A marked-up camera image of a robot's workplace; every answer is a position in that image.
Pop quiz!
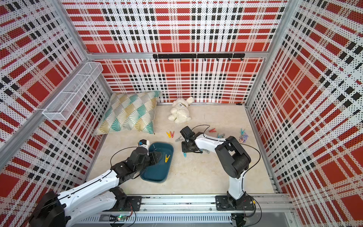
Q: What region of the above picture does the teal plastic storage box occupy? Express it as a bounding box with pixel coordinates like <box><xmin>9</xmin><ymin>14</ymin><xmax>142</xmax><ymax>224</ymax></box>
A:
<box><xmin>140</xmin><ymin>142</ymin><xmax>174</xmax><ymax>183</ymax></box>

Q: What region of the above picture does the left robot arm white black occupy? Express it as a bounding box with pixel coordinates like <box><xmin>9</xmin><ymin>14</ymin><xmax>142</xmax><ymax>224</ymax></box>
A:
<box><xmin>28</xmin><ymin>147</ymin><xmax>163</xmax><ymax>227</ymax></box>

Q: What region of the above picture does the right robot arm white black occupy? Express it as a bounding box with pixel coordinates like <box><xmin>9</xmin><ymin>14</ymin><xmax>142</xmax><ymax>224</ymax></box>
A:
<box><xmin>180</xmin><ymin>128</ymin><xmax>251</xmax><ymax>208</ymax></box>

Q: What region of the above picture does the white plush toy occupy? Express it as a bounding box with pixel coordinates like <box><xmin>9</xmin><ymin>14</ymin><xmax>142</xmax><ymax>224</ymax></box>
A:
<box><xmin>168</xmin><ymin>96</ymin><xmax>194</xmax><ymax>124</ymax></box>

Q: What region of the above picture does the patterned cushion teal yellow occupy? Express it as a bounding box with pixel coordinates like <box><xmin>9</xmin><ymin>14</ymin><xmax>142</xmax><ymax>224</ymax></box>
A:
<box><xmin>94</xmin><ymin>91</ymin><xmax>161</xmax><ymax>135</ymax></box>

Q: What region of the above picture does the purple clothespin far right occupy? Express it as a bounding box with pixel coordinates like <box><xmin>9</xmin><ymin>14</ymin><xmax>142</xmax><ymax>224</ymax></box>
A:
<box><xmin>239</xmin><ymin>134</ymin><xmax>249</xmax><ymax>143</ymax></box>

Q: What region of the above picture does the green circuit board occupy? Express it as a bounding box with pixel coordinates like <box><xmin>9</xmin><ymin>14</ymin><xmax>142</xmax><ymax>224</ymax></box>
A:
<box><xmin>109</xmin><ymin>215</ymin><xmax>128</xmax><ymax>222</ymax></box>

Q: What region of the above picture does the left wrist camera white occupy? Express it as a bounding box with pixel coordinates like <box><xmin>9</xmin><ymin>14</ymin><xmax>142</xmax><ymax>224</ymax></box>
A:
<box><xmin>138</xmin><ymin>139</ymin><xmax>150</xmax><ymax>151</ymax></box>

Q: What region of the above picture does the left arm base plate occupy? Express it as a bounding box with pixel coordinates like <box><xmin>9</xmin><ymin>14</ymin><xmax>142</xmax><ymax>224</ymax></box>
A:
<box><xmin>112</xmin><ymin>196</ymin><xmax>142</xmax><ymax>211</ymax></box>

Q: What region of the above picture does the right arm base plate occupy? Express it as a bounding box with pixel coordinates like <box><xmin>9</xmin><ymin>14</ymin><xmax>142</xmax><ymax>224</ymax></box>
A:
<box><xmin>215</xmin><ymin>195</ymin><xmax>255</xmax><ymax>211</ymax></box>

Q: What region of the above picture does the black hook rail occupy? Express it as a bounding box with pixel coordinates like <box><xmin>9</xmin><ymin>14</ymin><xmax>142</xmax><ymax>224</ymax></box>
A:
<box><xmin>153</xmin><ymin>53</ymin><xmax>246</xmax><ymax>60</ymax></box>

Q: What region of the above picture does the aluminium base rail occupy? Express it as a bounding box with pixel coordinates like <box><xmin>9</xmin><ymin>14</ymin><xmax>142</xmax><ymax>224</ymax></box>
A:
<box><xmin>136</xmin><ymin>194</ymin><xmax>294</xmax><ymax>213</ymax></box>

